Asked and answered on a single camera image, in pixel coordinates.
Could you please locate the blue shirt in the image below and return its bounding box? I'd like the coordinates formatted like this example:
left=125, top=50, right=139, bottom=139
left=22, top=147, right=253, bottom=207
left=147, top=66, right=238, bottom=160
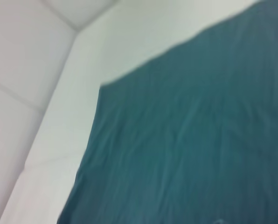
left=57, top=0, right=278, bottom=224

